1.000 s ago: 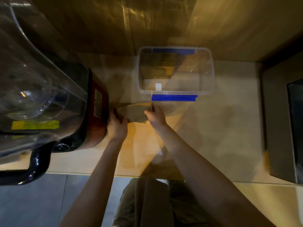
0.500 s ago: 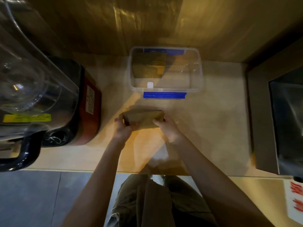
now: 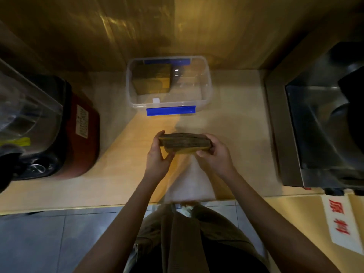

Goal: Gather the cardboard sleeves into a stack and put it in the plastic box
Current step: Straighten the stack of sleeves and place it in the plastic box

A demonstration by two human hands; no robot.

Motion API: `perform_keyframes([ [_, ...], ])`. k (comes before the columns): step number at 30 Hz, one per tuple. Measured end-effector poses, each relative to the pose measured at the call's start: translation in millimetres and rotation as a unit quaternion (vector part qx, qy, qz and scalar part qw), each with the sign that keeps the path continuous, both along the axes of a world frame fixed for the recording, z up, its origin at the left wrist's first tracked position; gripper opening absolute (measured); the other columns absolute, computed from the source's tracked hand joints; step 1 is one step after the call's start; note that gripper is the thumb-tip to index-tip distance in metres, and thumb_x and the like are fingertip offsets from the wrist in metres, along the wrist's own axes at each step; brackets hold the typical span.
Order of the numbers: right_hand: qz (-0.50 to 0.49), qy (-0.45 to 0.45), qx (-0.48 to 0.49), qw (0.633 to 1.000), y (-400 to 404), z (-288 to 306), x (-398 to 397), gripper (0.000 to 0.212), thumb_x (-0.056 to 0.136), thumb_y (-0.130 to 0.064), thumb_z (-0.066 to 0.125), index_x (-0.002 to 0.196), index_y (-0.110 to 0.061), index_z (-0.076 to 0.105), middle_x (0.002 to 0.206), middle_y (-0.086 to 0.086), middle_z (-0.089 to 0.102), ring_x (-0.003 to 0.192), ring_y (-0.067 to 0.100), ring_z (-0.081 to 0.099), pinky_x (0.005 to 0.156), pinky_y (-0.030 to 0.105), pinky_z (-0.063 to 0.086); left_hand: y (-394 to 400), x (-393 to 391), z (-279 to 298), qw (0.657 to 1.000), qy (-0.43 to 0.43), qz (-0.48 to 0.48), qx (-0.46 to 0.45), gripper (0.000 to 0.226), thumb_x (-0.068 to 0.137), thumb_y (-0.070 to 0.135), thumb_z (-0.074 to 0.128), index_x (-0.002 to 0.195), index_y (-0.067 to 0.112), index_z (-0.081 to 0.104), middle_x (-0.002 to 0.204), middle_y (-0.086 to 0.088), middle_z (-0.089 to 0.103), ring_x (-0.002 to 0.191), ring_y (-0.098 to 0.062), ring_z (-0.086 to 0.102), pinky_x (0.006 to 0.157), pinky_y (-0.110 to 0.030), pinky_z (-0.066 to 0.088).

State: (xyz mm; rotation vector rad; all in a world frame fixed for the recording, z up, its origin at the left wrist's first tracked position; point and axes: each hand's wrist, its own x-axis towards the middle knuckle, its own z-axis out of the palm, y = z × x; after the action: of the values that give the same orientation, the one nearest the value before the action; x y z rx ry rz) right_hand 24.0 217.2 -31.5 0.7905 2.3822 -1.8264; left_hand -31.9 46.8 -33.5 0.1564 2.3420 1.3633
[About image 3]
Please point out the person's left thumb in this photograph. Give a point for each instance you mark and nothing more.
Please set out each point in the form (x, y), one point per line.
(168, 158)

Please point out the white plastic sheet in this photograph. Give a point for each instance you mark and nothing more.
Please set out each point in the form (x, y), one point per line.
(190, 181)

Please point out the person's left forearm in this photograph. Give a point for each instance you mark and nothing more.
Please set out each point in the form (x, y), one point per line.
(122, 224)

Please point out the stack of brown paper packets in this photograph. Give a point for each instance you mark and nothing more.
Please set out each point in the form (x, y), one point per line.
(184, 142)

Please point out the clear blender jar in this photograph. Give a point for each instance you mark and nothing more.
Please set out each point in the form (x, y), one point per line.
(24, 110)

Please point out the person's olive clothing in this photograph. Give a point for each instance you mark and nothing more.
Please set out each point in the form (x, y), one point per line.
(193, 241)

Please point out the red black blender base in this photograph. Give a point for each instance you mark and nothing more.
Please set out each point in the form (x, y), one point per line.
(61, 130)

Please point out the person's right hand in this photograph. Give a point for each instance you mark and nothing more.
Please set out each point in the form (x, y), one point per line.
(218, 158)

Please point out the white label with red print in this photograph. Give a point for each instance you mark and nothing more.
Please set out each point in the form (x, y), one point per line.
(342, 221)

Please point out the person's left hand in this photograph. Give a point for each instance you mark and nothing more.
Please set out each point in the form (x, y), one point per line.
(155, 162)

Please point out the clear plastic container blue clips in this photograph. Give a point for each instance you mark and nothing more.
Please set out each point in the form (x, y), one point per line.
(169, 83)

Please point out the person's right forearm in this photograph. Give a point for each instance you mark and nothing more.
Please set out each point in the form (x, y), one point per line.
(273, 227)

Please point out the stack of packets in container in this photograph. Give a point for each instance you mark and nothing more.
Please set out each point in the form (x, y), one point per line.
(152, 78)

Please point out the stainless steel sink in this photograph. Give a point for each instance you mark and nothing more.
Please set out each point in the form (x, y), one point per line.
(321, 113)

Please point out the person's right thumb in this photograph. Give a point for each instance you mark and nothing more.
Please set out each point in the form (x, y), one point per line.
(203, 154)

